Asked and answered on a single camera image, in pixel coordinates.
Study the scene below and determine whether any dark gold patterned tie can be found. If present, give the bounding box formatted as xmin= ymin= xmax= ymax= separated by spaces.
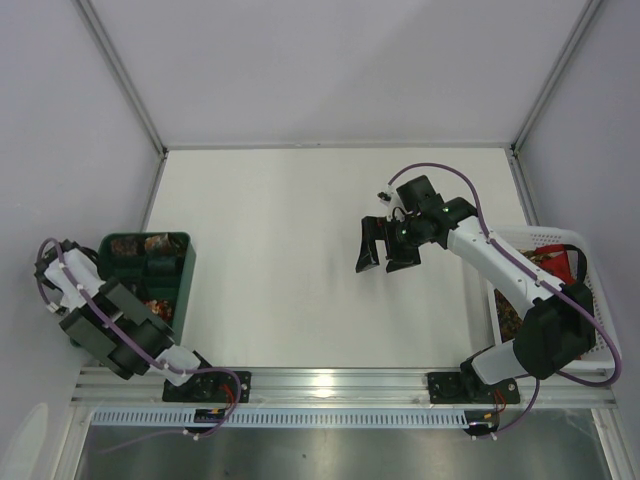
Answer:
xmin=494 ymin=250 xmax=551 ymax=343

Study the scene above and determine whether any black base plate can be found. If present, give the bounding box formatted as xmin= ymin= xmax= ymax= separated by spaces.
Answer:
xmin=162 ymin=373 xmax=237 ymax=404
xmin=426 ymin=371 xmax=521 ymax=405

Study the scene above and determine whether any colourful patterned necktie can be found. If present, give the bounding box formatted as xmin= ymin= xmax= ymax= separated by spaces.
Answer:
xmin=143 ymin=299 xmax=174 ymax=323

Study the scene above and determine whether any aluminium frame post right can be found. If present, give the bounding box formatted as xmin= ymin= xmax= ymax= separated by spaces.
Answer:
xmin=510 ymin=0 xmax=607 ymax=157

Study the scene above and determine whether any white slotted cable duct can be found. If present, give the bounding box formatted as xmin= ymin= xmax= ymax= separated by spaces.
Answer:
xmin=92 ymin=407 xmax=468 ymax=429

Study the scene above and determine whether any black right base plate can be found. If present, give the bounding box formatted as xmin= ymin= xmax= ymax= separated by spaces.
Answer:
xmin=426 ymin=371 xmax=521 ymax=405

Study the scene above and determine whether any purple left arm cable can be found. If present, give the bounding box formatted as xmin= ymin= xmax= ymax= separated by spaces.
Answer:
xmin=37 ymin=237 xmax=249 ymax=454

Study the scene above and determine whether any red fabric tie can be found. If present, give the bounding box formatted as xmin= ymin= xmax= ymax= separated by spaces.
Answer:
xmin=534 ymin=244 xmax=588 ymax=285

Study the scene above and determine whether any green divided plastic tray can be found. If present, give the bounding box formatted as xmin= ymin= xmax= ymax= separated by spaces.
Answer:
xmin=67 ymin=230 xmax=197 ymax=351

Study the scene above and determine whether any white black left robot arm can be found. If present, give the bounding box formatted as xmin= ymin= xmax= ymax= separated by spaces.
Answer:
xmin=34 ymin=232 xmax=206 ymax=387

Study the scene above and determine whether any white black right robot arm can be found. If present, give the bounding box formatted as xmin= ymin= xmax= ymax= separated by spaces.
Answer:
xmin=355 ymin=176 xmax=596 ymax=400

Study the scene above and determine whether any black strap in basket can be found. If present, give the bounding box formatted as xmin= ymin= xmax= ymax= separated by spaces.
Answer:
xmin=562 ymin=245 xmax=591 ymax=286

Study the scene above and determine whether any aluminium mounting rail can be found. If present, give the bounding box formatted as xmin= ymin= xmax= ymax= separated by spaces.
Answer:
xmin=71 ymin=367 xmax=616 ymax=409

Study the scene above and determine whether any aluminium frame post left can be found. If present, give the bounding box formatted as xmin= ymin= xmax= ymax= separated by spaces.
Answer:
xmin=72 ymin=0 xmax=167 ymax=158

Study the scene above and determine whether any aluminium frame post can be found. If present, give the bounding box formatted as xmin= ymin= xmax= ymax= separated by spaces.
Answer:
xmin=510 ymin=0 xmax=607 ymax=157
xmin=72 ymin=0 xmax=167 ymax=158

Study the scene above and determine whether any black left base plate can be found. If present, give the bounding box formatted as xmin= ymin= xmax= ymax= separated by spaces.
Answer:
xmin=162 ymin=373 xmax=237 ymax=404

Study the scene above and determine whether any rolled tie in tray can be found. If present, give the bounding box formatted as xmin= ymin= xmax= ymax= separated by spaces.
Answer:
xmin=110 ymin=235 xmax=144 ymax=257

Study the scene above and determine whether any orange brown rolled tie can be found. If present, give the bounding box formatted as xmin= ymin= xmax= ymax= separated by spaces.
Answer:
xmin=143 ymin=233 xmax=180 ymax=256

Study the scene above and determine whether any white plastic basket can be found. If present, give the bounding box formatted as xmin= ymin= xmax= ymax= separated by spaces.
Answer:
xmin=493 ymin=226 xmax=620 ymax=372

